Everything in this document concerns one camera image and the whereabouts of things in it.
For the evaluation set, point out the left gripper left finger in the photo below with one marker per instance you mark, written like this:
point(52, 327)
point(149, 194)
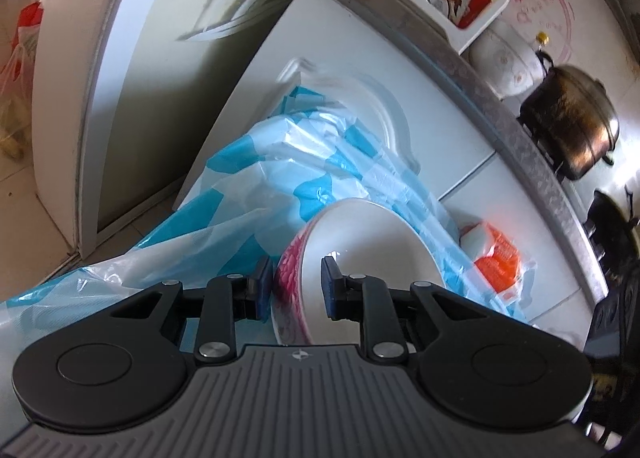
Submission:
point(166, 308)

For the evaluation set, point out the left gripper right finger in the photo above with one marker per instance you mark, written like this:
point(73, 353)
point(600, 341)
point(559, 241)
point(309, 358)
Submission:
point(393, 323)

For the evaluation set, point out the pink floral bowl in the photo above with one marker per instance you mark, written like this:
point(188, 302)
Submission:
point(364, 238)

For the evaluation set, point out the white kitchen cabinet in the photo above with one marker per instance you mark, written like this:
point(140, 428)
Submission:
point(325, 46)

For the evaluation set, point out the orange white plastic package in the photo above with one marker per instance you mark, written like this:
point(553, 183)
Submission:
point(510, 272)

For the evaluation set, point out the black wok pan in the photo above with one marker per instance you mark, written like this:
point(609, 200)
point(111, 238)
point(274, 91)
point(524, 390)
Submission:
point(613, 235)

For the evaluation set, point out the blue white checked tablecloth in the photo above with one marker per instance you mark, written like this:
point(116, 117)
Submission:
point(251, 199)

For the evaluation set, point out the brown metal stock pot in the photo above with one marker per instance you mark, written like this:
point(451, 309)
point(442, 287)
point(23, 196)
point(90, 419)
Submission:
point(570, 119)

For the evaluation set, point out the white bowl on counter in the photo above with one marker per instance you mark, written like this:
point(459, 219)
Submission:
point(510, 67)

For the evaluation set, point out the white refrigerator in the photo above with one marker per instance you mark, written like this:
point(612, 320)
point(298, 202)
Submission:
point(125, 94)

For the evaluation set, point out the plastic bag on floor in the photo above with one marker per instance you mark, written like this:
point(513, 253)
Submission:
point(17, 78)

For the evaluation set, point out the dark soy sauce bottle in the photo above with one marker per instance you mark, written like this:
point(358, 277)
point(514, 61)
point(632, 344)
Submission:
point(541, 40)

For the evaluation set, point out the grey speckled countertop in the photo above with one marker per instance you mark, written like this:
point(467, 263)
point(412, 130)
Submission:
point(413, 33)

